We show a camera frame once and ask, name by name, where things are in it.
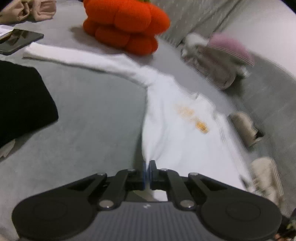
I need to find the beige folded garment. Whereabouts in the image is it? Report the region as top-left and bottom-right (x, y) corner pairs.
(229, 111), (264, 148)

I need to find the grey star-patterned curtain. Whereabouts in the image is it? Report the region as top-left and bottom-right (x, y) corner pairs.
(151, 0), (244, 47)

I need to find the black folded garment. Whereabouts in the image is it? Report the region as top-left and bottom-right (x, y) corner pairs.
(1, 61), (59, 147)

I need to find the folded pink grey quilt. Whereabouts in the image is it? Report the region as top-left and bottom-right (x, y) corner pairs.
(181, 33), (255, 90)

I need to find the white striped card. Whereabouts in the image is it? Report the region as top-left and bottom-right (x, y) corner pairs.
(0, 25), (14, 39)

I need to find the black smartphone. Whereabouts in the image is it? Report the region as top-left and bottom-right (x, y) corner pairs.
(0, 29), (44, 56)

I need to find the orange pumpkin plush pillow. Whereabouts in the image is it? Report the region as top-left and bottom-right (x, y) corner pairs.
(83, 0), (171, 56)

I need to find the white long-sleeve shirt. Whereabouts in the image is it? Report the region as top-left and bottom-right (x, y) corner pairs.
(24, 43), (255, 192)

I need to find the beige crumpled cloth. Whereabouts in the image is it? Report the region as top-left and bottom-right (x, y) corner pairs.
(1, 0), (56, 24)

